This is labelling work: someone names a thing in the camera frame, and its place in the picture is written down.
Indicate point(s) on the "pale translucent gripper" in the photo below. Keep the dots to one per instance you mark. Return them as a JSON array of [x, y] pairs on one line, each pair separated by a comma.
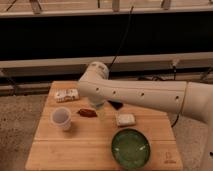
[[100, 111]]

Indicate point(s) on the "white ceramic cup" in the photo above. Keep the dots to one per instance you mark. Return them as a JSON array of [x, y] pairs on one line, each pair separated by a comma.
[[61, 117]]

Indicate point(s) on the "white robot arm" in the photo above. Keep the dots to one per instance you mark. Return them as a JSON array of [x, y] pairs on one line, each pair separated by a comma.
[[191, 99]]

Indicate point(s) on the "black smartphone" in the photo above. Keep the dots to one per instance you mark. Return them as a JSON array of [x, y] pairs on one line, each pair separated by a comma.
[[116, 105]]

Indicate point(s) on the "white sponge block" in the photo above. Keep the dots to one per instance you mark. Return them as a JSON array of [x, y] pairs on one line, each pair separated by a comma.
[[125, 120]]

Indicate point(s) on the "wooden cutting board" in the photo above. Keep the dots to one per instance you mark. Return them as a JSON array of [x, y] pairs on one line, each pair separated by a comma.
[[87, 145]]

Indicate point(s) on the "white metal rail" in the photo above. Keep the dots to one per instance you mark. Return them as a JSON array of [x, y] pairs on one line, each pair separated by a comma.
[[41, 67]]

